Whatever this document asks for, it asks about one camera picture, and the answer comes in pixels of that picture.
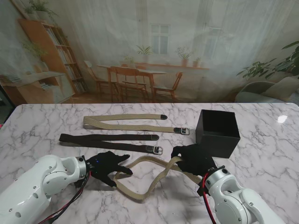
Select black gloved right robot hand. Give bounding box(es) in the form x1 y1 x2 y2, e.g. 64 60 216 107
171 144 218 179

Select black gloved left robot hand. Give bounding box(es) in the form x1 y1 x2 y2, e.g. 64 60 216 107
85 151 134 188

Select beige woven belt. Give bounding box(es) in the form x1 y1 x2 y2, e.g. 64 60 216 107
83 113 190 136
114 156 203 201

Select dark brown woven belt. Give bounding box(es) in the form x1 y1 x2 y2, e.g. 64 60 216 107
58 133 164 155

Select black belt storage box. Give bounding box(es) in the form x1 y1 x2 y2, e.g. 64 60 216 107
195 109 241 159

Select printed room backdrop cloth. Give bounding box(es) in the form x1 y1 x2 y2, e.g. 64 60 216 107
0 0 299 105

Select left arm red black cables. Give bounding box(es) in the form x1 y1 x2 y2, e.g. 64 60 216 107
39 170 92 224

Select arm red black cables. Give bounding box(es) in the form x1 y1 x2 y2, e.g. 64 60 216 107
39 170 92 224
200 174 219 224

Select right arm red black cables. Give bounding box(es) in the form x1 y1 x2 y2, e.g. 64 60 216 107
200 174 219 224

